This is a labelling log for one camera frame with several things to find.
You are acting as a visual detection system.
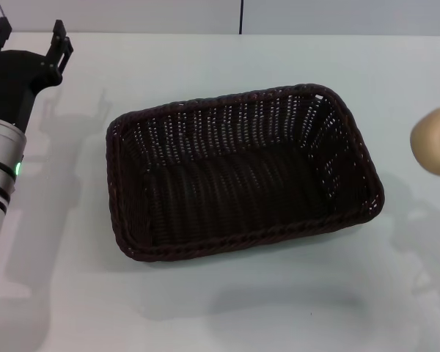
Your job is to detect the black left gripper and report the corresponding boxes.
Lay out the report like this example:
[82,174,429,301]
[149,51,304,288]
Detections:
[0,16,76,128]

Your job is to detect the cream bun with orange spot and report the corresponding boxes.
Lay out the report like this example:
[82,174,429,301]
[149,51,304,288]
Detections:
[409,107,440,177]

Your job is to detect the black wicker basket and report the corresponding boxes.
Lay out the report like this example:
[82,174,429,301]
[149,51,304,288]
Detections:
[105,83,386,263]

